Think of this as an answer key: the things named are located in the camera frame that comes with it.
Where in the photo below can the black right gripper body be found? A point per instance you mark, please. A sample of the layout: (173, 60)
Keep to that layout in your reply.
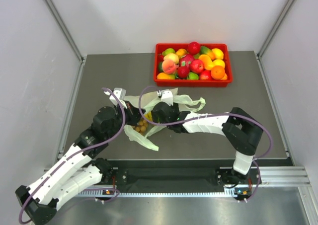
(155, 117)

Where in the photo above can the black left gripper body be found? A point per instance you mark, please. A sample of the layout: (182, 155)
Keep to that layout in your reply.
(112, 132)

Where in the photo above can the yellow banana bunch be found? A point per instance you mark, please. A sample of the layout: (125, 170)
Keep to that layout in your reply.
(148, 115)

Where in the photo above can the pale green plastic bag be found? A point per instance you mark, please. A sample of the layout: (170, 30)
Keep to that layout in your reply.
(148, 101)

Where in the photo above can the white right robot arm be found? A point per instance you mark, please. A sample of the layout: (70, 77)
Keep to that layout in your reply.
(244, 135)

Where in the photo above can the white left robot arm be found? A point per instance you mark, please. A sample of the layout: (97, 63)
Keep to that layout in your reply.
(79, 168)

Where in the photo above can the dark red fruit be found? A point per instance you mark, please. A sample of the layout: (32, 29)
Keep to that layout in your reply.
(182, 72)

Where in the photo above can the green fruit front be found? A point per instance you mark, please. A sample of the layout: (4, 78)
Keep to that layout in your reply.
(192, 76)

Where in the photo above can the red plastic fruit tray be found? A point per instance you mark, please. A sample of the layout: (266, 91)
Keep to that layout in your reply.
(178, 53)

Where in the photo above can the orange fruit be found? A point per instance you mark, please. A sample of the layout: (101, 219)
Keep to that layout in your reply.
(217, 72)

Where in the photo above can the brown longan cluster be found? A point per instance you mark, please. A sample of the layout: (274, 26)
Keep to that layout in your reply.
(141, 127)

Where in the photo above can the yellow mango front left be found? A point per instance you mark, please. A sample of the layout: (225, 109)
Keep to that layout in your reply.
(164, 76)

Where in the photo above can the dark green avocado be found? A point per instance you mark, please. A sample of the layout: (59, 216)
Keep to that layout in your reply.
(160, 69)

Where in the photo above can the pink peach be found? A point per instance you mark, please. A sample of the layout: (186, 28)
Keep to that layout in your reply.
(169, 67)

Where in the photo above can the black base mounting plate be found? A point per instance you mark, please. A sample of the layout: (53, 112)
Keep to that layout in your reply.
(169, 175)

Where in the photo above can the red apple front right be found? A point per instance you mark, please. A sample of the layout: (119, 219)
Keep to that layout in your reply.
(205, 75)

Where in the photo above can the red apple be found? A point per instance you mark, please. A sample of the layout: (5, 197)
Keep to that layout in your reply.
(205, 75)
(193, 48)
(196, 66)

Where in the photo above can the red apple centre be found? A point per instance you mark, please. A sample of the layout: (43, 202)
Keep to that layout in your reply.
(196, 66)

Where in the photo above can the orange yellow mango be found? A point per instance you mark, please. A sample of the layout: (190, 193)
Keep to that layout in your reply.
(207, 62)

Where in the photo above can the red apple on top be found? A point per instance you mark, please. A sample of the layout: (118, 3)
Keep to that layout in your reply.
(193, 48)

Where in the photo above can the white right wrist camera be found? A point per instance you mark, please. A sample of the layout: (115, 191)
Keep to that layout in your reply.
(165, 96)

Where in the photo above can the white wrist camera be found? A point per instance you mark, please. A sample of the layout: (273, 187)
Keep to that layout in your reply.
(116, 96)
(165, 96)

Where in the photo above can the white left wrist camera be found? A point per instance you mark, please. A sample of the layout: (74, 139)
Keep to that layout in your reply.
(116, 96)

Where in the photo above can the slotted cable duct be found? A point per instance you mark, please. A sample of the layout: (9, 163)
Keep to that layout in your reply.
(110, 192)

